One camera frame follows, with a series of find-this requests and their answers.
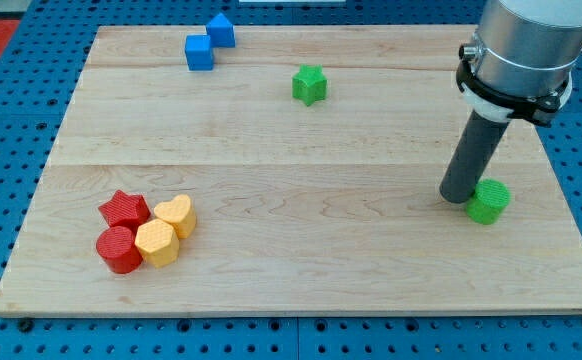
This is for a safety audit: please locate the red star block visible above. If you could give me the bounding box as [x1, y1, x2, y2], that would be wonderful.
[98, 190, 151, 233]

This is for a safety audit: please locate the black clamp ring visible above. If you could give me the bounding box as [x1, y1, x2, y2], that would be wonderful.
[455, 42, 571, 128]

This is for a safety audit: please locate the blue cube block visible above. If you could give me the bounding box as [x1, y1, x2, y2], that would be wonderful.
[184, 34, 214, 71]

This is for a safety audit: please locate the blue pentagon block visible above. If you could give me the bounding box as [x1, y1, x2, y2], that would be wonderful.
[205, 13, 236, 48]

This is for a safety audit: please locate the yellow heart block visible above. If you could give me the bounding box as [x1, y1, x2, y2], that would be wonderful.
[154, 194, 197, 239]

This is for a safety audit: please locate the yellow hexagon block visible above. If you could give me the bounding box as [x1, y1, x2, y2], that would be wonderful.
[135, 219, 180, 268]

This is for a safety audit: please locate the red cylinder block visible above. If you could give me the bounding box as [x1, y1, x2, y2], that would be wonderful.
[96, 226, 143, 274]

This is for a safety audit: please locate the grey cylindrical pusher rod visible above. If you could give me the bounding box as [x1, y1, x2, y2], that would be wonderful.
[439, 111, 509, 204]

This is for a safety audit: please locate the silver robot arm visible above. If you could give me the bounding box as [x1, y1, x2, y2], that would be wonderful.
[456, 0, 582, 127]

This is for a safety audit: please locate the green star block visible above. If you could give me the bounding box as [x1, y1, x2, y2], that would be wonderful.
[292, 64, 328, 106]

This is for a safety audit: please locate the green cylinder block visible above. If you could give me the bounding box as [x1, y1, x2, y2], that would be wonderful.
[465, 179, 511, 225]

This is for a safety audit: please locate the wooden board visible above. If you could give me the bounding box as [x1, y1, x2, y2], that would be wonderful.
[0, 25, 582, 318]

